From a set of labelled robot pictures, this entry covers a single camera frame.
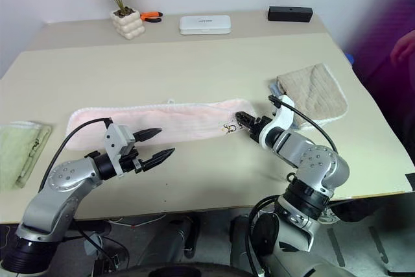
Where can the folded beige towel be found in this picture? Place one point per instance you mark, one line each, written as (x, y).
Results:
(316, 95)

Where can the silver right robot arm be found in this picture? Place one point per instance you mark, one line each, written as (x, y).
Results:
(324, 163)

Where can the white bubble plant pot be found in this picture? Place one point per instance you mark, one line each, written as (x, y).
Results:
(128, 25)

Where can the black rectangular box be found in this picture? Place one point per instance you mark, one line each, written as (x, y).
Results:
(290, 13)

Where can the small blue object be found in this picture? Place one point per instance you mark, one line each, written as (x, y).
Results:
(350, 59)

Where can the folded light green towel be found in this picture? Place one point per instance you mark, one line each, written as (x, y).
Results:
(19, 152)

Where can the white flat plastic case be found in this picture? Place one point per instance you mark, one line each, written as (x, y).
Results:
(205, 24)

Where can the black flat object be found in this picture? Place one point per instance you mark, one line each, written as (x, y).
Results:
(410, 182)

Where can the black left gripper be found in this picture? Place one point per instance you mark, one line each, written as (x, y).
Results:
(131, 163)

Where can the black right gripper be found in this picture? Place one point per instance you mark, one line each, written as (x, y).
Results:
(257, 127)

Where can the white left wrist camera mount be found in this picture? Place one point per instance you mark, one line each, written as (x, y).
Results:
(114, 137)

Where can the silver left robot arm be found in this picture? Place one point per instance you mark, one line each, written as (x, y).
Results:
(55, 199)

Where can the folded light blue cloth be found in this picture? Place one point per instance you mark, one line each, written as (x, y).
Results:
(275, 89)

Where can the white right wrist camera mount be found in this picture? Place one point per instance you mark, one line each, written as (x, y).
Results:
(282, 118)

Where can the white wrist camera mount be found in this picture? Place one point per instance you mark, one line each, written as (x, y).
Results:
(282, 118)
(114, 137)

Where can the long pink towel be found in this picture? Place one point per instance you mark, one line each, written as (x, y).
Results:
(162, 123)

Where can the bystander's bare hand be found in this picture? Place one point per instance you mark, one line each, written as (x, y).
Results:
(404, 48)

